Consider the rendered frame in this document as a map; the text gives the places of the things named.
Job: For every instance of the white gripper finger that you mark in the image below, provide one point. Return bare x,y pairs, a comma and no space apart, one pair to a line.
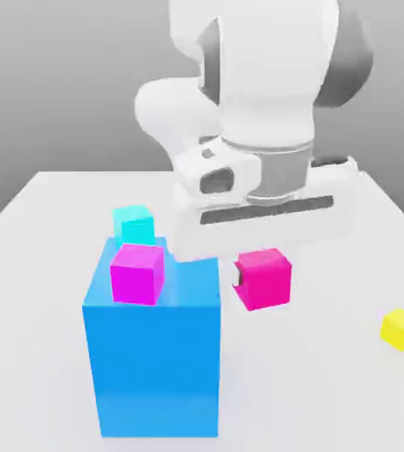
236,277

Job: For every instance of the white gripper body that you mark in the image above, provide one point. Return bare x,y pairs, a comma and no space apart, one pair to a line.
258,233

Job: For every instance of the small pink cube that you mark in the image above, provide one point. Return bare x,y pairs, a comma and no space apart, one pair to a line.
267,279

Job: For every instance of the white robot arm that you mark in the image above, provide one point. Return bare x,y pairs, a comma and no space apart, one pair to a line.
265,70

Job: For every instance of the small magenta cube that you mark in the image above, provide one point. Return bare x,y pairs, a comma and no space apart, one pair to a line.
135,279

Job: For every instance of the small cyan cube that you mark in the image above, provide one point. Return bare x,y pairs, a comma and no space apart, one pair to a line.
135,224

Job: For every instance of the small yellow cube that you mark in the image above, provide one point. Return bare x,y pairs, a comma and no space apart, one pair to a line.
399,330

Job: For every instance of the large blue box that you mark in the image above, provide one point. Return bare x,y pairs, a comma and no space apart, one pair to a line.
156,360

